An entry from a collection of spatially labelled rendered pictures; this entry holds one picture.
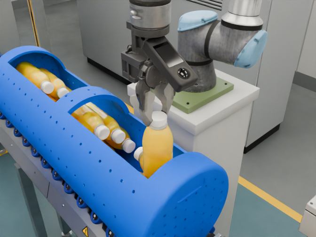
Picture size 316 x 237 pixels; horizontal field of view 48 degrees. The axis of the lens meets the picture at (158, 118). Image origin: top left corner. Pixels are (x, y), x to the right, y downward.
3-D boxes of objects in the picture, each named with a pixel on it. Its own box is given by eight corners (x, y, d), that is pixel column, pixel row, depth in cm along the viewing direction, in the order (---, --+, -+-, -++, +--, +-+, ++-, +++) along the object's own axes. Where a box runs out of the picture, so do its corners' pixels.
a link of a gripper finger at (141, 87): (149, 104, 75) (155, 65, 71) (155, 107, 73) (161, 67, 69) (132, 108, 72) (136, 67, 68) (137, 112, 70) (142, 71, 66)
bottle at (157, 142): (174, 174, 90) (176, 113, 79) (169, 195, 84) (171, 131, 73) (146, 171, 91) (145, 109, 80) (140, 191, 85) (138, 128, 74)
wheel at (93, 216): (98, 204, 101) (93, 204, 100) (107, 213, 99) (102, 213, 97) (91, 217, 102) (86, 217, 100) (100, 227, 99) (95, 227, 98)
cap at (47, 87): (40, 83, 119) (43, 85, 118) (51, 80, 121) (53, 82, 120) (42, 93, 121) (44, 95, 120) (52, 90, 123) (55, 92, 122)
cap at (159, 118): (168, 116, 78) (168, 109, 77) (165, 127, 75) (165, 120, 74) (150, 114, 79) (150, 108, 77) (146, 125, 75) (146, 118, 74)
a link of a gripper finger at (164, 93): (159, 103, 83) (154, 69, 77) (177, 113, 79) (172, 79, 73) (149, 109, 82) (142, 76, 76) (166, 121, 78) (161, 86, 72)
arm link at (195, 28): (189, 43, 122) (191, 3, 114) (225, 53, 115) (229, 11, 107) (169, 55, 114) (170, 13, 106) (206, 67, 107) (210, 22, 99)
